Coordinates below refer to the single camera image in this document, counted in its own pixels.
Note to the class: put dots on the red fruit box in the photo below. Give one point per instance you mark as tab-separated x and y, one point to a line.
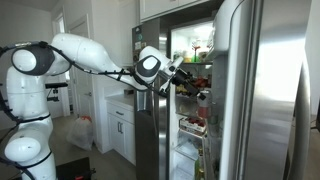
195	126

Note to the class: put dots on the black robot base box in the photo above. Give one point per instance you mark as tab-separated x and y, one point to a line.
75	170

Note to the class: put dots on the white kitchen base cabinet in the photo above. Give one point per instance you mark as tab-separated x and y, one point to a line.
116	126

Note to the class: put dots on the white upper cabinet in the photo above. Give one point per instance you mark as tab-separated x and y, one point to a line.
150	9

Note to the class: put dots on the stainless steel fridge right door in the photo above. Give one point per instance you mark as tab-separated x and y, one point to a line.
262	88

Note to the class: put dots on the stainless steel fridge left door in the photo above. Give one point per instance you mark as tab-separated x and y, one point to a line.
150	117

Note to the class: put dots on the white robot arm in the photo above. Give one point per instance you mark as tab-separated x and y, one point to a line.
26	102

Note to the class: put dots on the white interior door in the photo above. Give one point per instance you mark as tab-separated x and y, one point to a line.
82	82

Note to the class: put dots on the black camera stand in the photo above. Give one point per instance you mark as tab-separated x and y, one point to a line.
53	90

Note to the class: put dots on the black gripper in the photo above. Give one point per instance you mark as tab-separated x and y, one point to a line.
181	78

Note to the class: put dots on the white plastic trash bag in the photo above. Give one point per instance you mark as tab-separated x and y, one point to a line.
81	133

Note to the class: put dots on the green bottle in door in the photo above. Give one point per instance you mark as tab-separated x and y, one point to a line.
199	166

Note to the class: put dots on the stainless steel fridge door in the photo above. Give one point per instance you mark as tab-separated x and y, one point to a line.
262	88
150	117

